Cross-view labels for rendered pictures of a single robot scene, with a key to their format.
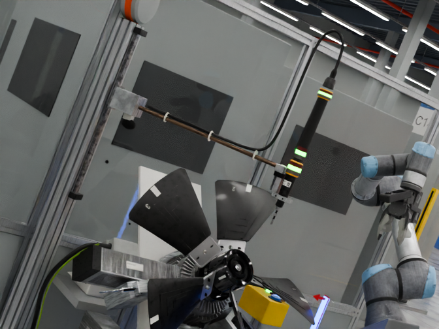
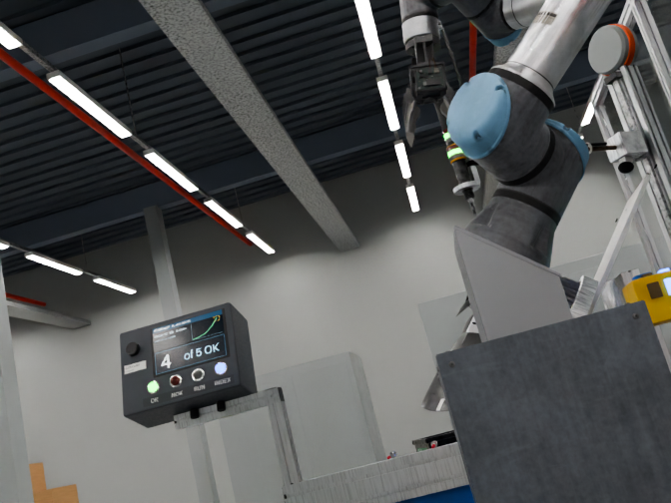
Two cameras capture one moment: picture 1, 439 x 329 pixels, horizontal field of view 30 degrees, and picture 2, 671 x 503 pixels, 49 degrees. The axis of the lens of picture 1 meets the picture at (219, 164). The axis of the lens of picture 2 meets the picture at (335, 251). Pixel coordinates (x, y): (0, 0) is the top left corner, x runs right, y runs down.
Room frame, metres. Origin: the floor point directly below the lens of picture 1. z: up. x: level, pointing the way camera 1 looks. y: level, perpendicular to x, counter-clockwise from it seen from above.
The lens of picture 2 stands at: (3.52, -1.83, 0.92)
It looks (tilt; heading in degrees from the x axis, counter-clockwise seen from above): 14 degrees up; 133
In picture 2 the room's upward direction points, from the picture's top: 14 degrees counter-clockwise
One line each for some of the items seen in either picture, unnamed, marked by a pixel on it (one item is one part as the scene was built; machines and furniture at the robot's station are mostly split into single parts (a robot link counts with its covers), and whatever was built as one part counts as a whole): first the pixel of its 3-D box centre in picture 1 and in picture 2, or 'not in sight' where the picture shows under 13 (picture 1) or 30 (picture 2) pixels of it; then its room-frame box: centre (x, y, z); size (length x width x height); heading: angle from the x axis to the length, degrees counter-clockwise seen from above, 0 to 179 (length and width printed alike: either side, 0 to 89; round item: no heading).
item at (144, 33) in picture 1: (107, 114); (646, 165); (2.78, 0.42, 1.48); 0.05 x 0.03 x 0.62; 160
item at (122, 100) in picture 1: (127, 102); (627, 146); (2.76, 0.37, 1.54); 0.10 x 0.07 x 0.08; 70
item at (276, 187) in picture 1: (284, 183); (465, 173); (2.55, -0.21, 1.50); 0.09 x 0.07 x 0.10; 70
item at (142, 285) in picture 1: (144, 287); not in sight; (2.35, 0.07, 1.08); 0.07 x 0.04 x 0.06; 135
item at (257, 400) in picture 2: not in sight; (228, 408); (2.23, -0.88, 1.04); 0.24 x 0.03 x 0.03; 35
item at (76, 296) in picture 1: (108, 299); not in sight; (2.93, 0.19, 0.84); 0.36 x 0.24 x 0.03; 125
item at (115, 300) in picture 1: (129, 295); not in sight; (2.40, 0.10, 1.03); 0.15 x 0.10 x 0.14; 35
